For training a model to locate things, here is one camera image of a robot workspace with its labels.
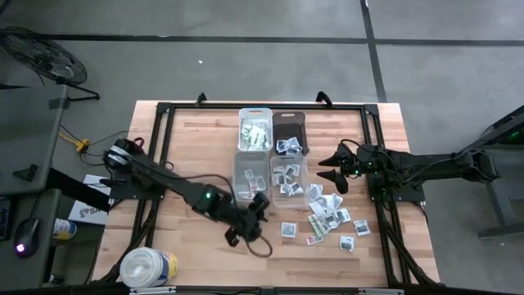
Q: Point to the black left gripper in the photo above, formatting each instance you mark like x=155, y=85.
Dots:
x=249, y=225

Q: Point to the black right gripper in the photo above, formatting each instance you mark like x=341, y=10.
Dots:
x=356, y=160

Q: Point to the red and white packet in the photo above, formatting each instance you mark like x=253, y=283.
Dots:
x=249, y=173
x=253, y=184
x=260, y=183
x=245, y=195
x=314, y=239

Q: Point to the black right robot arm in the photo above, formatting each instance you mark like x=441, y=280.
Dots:
x=434, y=164

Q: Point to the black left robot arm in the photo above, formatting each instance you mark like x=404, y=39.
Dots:
x=163, y=176

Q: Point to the clear plastic bin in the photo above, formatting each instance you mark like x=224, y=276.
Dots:
x=294, y=201

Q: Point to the grey plastic bin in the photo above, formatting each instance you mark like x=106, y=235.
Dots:
x=241, y=162

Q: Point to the dark brown plastic bin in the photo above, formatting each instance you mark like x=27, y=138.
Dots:
x=288, y=127

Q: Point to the white plastic bin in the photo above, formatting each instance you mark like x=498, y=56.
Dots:
x=256, y=114

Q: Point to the white wipes tub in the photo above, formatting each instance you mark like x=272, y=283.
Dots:
x=143, y=268

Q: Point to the white printed box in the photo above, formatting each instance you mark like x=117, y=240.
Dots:
x=88, y=213

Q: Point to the grey metal stand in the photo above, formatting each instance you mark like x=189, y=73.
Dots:
x=507, y=196

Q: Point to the black desk leg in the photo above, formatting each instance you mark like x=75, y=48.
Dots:
x=78, y=190

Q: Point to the yellow power connector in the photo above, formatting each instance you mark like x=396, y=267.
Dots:
x=83, y=144

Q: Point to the blue and white can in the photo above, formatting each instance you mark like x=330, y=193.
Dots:
x=64, y=228

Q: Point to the grey desk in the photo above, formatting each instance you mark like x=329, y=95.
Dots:
x=28, y=131
x=28, y=201

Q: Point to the black computer mouse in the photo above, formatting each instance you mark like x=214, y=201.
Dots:
x=26, y=237

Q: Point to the black floor fan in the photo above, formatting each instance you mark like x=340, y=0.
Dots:
x=45, y=57

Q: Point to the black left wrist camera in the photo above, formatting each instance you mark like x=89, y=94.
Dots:
x=232, y=237

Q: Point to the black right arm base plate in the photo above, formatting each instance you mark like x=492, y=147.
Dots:
x=409, y=196

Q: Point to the silver bracket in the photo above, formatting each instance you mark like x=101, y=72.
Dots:
x=380, y=292
x=151, y=291

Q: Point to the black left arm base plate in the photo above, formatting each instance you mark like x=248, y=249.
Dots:
x=123, y=192

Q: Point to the black desk bracket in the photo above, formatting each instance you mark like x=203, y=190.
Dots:
x=26, y=172

